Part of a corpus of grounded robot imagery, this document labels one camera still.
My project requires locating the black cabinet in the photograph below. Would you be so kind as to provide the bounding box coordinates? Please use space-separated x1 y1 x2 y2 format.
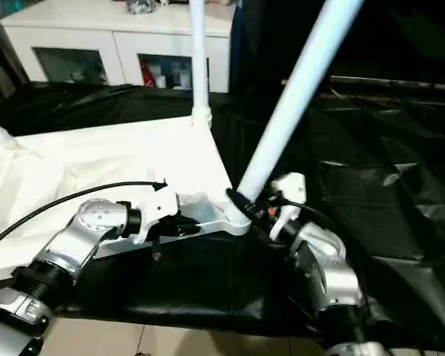
240 0 445 97

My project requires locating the white plastic table top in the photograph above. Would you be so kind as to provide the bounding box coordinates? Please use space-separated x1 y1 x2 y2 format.
0 113 254 287

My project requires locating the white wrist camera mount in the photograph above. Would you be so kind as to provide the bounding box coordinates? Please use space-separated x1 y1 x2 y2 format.
132 180 182 246
269 171 308 241

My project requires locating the red bottle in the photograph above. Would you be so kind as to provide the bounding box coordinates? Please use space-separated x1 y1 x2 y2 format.
141 60 155 87

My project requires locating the grey curtain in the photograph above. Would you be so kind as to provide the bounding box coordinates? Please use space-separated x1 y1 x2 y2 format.
0 0 31 109

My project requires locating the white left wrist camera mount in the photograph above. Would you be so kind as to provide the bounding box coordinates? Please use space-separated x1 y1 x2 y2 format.
132 180 182 246

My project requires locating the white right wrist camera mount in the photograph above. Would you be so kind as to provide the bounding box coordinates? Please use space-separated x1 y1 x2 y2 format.
269 171 308 241

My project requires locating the blue panel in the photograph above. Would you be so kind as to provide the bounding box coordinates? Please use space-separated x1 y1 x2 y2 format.
231 5 243 93

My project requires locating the white glass-door cabinet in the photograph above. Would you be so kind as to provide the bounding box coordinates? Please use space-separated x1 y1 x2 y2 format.
0 2 237 94

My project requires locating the clear glass ornament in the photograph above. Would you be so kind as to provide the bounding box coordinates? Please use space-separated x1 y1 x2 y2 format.
125 0 159 15

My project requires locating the black work mat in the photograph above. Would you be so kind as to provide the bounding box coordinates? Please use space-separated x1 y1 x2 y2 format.
0 81 445 352

